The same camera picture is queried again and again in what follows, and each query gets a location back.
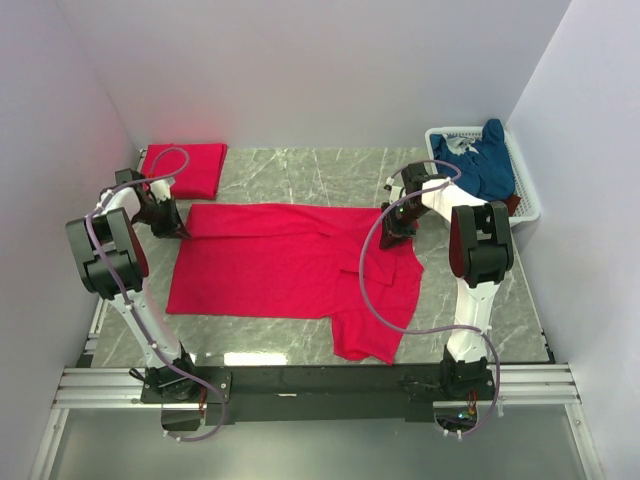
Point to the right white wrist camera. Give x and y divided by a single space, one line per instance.
396 191

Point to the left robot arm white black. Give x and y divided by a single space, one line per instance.
111 263

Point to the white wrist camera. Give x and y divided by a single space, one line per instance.
396 191
161 190

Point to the dark red t-shirt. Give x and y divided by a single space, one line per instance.
512 202

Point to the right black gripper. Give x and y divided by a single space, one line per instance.
392 233

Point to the folded red t-shirt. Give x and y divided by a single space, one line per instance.
200 179

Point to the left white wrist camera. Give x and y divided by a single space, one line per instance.
161 190

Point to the white plastic basket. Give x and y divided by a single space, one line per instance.
529 208

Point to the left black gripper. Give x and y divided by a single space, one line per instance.
173 225

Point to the aluminium rail frame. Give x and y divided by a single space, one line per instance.
97 428

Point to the blue t-shirt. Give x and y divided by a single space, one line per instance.
484 162

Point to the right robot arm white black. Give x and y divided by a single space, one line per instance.
480 254

